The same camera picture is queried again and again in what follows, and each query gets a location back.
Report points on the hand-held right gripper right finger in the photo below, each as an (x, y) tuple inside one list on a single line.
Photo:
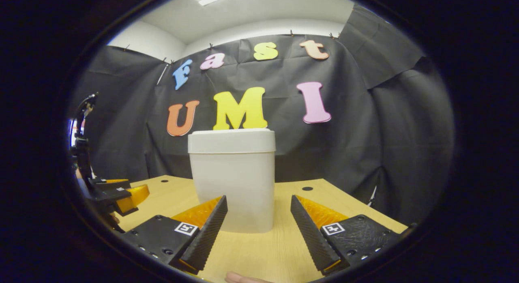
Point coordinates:
[(310, 238)]

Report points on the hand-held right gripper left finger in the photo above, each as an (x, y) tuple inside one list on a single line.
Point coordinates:
[(204, 234)]

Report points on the white desktop garbage bin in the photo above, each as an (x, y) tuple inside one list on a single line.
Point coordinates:
[(233, 181)]

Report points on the thin white rod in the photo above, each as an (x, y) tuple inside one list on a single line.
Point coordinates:
[(162, 74)]

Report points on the wooden desktop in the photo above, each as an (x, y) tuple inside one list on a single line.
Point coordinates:
[(284, 242)]

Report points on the black backdrop cloth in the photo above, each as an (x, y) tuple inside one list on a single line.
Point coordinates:
[(344, 133)]

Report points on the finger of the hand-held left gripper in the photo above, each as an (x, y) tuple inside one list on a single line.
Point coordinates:
[(121, 196), (109, 184)]

